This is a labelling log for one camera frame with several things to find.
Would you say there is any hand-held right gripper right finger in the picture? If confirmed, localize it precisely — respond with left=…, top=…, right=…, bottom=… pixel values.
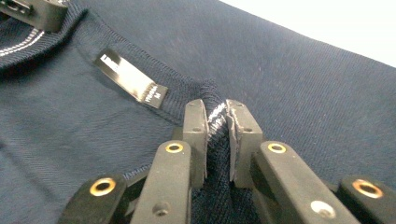
left=226, top=99, right=360, bottom=224

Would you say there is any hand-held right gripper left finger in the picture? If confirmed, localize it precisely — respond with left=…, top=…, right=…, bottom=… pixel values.
left=130, top=98, right=209, bottom=224

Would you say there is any dark navy knitted vest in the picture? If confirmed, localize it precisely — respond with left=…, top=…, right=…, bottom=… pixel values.
left=0, top=0, right=396, bottom=224

